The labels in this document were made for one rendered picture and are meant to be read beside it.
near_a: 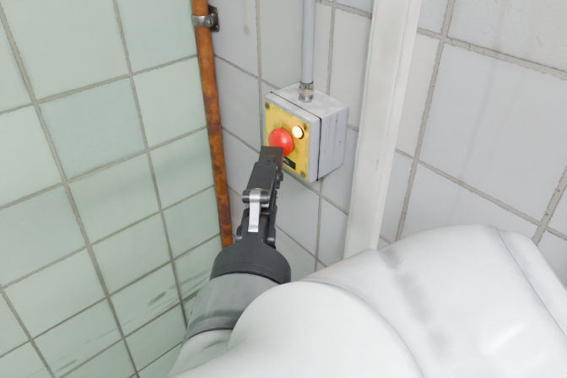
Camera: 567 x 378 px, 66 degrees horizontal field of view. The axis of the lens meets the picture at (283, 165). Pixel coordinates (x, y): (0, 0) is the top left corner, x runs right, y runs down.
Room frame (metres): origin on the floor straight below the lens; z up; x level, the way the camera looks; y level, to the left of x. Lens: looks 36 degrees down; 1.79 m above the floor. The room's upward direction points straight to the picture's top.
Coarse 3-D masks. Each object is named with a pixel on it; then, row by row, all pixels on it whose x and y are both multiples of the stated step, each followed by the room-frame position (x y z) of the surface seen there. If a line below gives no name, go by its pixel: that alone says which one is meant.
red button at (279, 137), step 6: (270, 132) 0.51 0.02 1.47; (276, 132) 0.50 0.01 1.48; (282, 132) 0.50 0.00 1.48; (288, 132) 0.50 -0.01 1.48; (270, 138) 0.50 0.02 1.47; (276, 138) 0.49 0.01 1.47; (282, 138) 0.49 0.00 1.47; (288, 138) 0.49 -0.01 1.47; (270, 144) 0.50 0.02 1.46; (276, 144) 0.49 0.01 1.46; (282, 144) 0.48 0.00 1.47; (288, 144) 0.49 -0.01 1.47; (288, 150) 0.48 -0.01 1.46
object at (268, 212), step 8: (280, 176) 0.41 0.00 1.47; (272, 192) 0.37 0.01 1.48; (272, 200) 0.36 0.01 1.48; (248, 208) 0.34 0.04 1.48; (264, 208) 0.34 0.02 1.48; (272, 208) 0.35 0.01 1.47; (248, 216) 0.34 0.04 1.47; (272, 216) 0.33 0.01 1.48; (240, 224) 0.32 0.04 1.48; (272, 224) 0.32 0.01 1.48; (240, 232) 0.31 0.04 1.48; (272, 232) 0.31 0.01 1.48; (272, 240) 0.30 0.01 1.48
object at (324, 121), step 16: (272, 96) 0.54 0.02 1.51; (288, 96) 0.54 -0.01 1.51; (320, 96) 0.54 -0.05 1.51; (272, 112) 0.53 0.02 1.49; (288, 112) 0.51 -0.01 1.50; (304, 112) 0.49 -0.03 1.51; (320, 112) 0.49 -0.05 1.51; (336, 112) 0.50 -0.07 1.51; (272, 128) 0.53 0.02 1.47; (288, 128) 0.50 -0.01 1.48; (304, 128) 0.48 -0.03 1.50; (320, 128) 0.48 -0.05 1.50; (336, 128) 0.50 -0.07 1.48; (304, 144) 0.48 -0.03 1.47; (320, 144) 0.48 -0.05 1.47; (336, 144) 0.50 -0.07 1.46; (288, 160) 0.50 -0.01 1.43; (304, 160) 0.48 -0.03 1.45; (320, 160) 0.48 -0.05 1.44; (336, 160) 0.50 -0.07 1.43; (304, 176) 0.47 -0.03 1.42; (320, 176) 0.48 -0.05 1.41
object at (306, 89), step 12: (312, 0) 0.52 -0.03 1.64; (312, 12) 0.52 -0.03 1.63; (312, 24) 0.52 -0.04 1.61; (312, 36) 0.52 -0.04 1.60; (312, 48) 0.53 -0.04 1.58; (312, 60) 0.53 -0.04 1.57; (312, 72) 0.53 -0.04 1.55; (300, 84) 0.53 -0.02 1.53; (312, 84) 0.53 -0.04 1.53; (300, 96) 0.53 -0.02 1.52; (312, 96) 0.53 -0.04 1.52
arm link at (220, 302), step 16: (208, 288) 0.23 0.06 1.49; (224, 288) 0.22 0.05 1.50; (240, 288) 0.22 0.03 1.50; (256, 288) 0.22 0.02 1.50; (208, 304) 0.21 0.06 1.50; (224, 304) 0.21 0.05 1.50; (240, 304) 0.21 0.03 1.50; (192, 320) 0.21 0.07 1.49; (208, 320) 0.20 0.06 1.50; (224, 320) 0.19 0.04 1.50
